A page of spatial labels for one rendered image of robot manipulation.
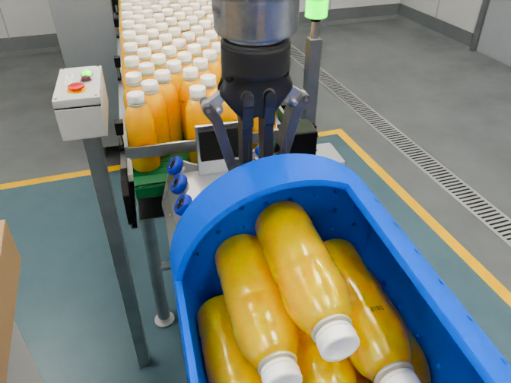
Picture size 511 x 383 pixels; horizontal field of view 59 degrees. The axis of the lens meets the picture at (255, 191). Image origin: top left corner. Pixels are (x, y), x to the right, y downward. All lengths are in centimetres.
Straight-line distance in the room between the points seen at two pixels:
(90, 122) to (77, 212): 156
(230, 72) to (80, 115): 64
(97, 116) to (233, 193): 64
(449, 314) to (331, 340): 10
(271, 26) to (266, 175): 15
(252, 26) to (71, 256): 199
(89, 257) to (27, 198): 68
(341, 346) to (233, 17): 32
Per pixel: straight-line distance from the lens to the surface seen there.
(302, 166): 52
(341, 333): 44
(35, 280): 230
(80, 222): 254
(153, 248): 165
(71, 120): 110
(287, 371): 46
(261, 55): 48
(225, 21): 47
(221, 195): 50
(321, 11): 137
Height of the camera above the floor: 151
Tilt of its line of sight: 35 degrees down
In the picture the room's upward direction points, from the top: straight up
